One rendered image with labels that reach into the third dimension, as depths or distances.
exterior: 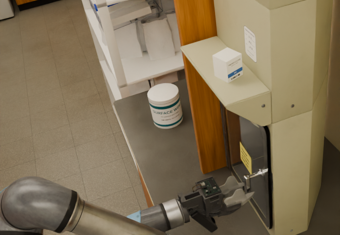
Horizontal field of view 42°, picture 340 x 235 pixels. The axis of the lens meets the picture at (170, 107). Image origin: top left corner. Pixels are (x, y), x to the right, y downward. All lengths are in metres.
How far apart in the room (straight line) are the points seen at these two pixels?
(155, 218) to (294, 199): 0.41
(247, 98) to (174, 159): 0.76
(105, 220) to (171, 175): 0.69
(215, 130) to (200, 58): 0.42
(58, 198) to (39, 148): 2.61
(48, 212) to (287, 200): 0.68
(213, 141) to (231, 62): 0.56
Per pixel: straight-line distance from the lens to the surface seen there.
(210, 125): 1.54
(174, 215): 1.23
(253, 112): 1.07
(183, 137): 1.84
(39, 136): 3.72
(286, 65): 1.04
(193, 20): 1.32
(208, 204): 1.24
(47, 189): 1.01
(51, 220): 1.00
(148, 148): 1.82
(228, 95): 1.05
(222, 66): 1.08
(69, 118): 3.80
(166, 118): 1.85
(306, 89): 1.12
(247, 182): 1.28
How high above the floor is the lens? 2.12
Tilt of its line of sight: 36 degrees down
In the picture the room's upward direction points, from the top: 11 degrees counter-clockwise
